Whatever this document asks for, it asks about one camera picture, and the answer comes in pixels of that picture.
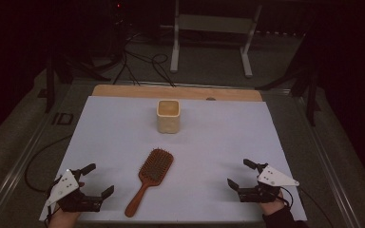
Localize thin black cable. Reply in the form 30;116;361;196
24;134;74;194

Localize brown wooden paddle hairbrush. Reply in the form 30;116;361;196
124;147;175;219

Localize black floor cables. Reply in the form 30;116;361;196
112;29;178;88

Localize black tripod stand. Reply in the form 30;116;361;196
255;29;322;127
37;44;112;114

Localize wooden table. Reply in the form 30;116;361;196
91;84;263;103

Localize person's right hand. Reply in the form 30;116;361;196
259;197;288;218

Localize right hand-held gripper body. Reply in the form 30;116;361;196
238;164;300;204

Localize metal floor rail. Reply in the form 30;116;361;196
0;83;77;228
289;88;365;228

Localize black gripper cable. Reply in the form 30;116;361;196
279;185;335;228

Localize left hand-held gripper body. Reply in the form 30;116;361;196
46;169;105;213

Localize cream square holder cup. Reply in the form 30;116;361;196
156;99;181;135

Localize white metal stand frame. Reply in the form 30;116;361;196
169;0;263;79

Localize person's left hand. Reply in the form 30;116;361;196
47;180;86;228

